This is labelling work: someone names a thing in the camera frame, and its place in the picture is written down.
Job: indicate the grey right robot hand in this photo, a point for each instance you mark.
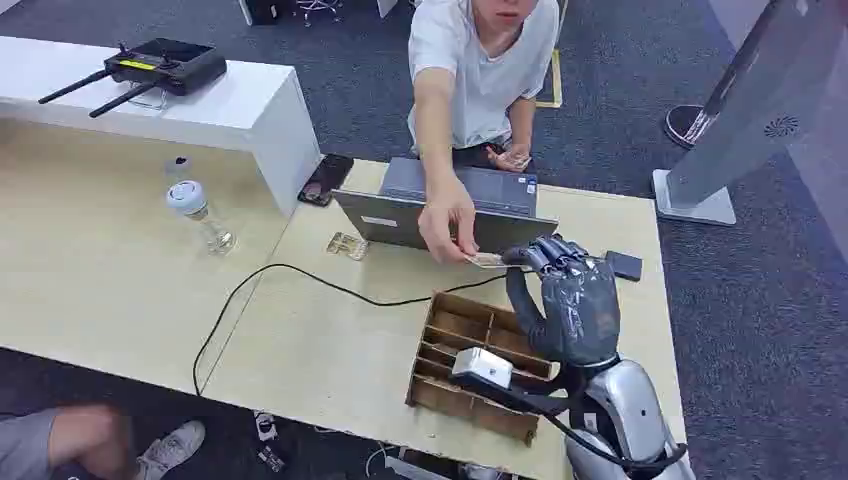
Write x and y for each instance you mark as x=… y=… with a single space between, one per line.
x=578 y=311

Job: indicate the printed card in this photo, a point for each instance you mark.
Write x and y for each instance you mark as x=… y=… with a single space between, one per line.
x=489 y=260

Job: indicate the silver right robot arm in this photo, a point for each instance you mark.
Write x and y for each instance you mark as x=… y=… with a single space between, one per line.
x=626 y=424

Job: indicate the small black square pad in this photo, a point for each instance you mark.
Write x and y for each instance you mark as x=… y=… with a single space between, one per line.
x=623 y=265

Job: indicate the wooden card box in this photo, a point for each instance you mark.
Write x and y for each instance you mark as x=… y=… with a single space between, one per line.
x=474 y=361

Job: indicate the person's right hand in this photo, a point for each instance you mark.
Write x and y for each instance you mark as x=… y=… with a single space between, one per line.
x=447 y=222

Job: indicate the person's hand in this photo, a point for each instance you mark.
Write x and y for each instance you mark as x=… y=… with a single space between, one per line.
x=447 y=222
x=510 y=158

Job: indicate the grey laptop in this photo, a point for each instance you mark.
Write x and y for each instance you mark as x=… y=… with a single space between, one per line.
x=450 y=205

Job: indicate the person's left hand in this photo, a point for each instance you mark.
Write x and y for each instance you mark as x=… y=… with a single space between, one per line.
x=510 y=158

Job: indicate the round black stand base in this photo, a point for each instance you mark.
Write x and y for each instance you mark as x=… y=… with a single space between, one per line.
x=686 y=124

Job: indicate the clear plastic card holder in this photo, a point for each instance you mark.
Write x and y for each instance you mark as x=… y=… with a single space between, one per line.
x=347 y=246

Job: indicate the person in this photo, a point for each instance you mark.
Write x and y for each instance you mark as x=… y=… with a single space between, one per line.
x=478 y=79

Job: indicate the grey floor stand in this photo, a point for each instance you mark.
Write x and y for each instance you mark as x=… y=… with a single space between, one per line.
x=748 y=112

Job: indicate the black smartphone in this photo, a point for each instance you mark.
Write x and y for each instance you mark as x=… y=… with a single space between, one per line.
x=326 y=179

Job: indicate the clear plastic water bottle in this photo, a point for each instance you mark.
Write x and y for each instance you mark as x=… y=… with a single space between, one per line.
x=199 y=215

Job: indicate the white shelf riser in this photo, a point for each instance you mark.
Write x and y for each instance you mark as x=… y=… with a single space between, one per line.
x=199 y=112

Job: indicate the black remote controller with antennas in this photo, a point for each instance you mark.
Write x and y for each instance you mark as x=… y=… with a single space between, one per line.
x=156 y=66

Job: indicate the person's leg with sneaker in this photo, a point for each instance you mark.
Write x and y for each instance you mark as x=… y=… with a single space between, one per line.
x=99 y=444

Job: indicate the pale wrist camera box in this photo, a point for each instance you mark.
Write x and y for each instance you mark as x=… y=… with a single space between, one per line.
x=482 y=366

